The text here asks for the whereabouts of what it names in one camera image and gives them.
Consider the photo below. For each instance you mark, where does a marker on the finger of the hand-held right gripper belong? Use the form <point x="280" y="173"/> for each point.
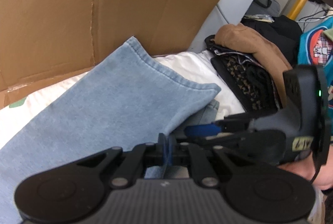
<point x="200" y="130"/>
<point x="234" y="142"/>

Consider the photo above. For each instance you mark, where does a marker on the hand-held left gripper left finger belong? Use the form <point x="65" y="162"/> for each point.
<point x="164" y="148"/>

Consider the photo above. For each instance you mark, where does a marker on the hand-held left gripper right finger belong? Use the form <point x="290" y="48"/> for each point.
<point x="173" y="151"/>

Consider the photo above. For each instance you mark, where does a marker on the light blue jeans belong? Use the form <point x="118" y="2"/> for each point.
<point x="104" y="109"/>

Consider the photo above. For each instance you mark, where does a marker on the person's right hand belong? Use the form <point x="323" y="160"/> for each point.
<point x="304" y="172"/>

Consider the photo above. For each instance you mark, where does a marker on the cream bear print blanket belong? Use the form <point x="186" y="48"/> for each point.
<point x="187" y="67"/>

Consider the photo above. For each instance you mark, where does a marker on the teal cartoon print cloth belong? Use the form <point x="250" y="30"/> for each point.
<point x="314" y="44"/>

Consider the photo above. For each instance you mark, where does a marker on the folded brown garment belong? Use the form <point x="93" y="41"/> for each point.
<point x="255" y="44"/>

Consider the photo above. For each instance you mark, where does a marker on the grey bag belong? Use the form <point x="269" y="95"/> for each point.
<point x="268" y="2"/>

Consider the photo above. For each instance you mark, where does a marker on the flattened cardboard box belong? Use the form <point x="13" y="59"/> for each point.
<point x="104" y="10"/>

